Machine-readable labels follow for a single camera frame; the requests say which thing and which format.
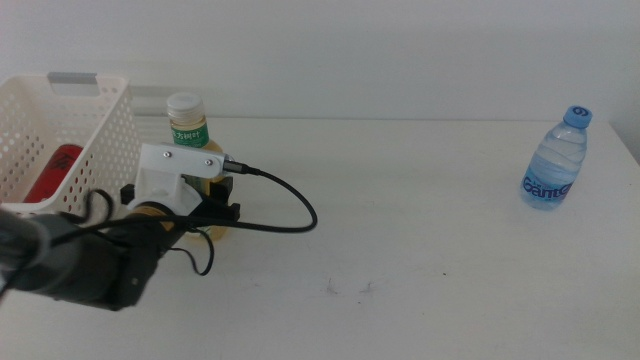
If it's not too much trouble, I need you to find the red soda can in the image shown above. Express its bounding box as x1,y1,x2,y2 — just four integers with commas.
22,143,85,204

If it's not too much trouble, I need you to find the yellow tea bottle green label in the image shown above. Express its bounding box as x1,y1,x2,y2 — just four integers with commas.
166,92,236,242

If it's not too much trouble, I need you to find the clear water bottle blue cap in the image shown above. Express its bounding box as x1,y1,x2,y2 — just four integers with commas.
519,105,594,211

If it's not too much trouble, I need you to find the white perforated plastic basket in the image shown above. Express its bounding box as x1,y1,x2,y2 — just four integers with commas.
0,72,145,221

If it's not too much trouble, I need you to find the black camera cable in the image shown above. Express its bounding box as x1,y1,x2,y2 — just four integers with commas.
49,157,320,247

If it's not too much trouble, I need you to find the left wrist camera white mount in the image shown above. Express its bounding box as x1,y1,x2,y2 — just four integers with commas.
127,142,227,217

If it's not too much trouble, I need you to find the thin black cable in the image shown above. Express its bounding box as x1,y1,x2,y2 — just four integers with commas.
62,188,216,278

